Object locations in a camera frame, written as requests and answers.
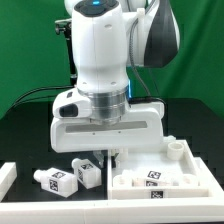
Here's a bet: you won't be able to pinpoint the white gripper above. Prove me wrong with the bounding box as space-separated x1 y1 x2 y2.
50 90 164 168

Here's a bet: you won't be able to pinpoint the white square tabletop tray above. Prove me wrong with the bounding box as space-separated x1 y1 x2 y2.
107 140 209 200

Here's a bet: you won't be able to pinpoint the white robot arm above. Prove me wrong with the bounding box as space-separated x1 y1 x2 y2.
50 0 180 153

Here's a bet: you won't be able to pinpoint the white U-shaped fence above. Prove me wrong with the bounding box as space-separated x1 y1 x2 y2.
0 156 224 224

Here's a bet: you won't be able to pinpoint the black cables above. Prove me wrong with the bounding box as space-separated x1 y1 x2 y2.
9 85 78 111

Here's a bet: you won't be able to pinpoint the camera on black stand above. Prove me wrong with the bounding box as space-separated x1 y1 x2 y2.
55 19 77 86

